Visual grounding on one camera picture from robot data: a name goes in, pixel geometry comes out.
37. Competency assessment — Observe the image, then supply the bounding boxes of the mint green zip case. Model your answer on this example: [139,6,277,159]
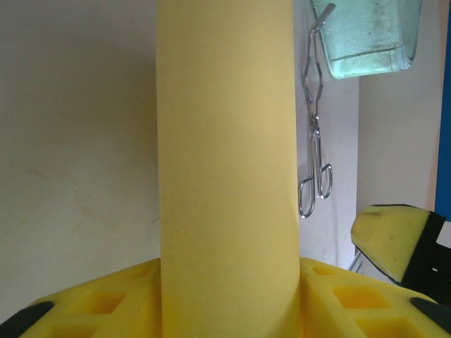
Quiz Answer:
[309,0,422,80]

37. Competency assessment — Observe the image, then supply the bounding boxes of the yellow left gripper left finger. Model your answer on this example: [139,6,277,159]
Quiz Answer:
[0,258,163,338]

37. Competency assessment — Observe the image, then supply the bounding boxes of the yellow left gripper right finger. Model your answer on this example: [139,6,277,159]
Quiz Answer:
[278,256,451,338]

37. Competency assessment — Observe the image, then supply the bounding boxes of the yellow square paper sheet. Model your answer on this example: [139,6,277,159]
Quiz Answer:
[154,0,302,338]

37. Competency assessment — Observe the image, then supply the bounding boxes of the metal crucible tongs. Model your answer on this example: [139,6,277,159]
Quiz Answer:
[298,3,336,219]

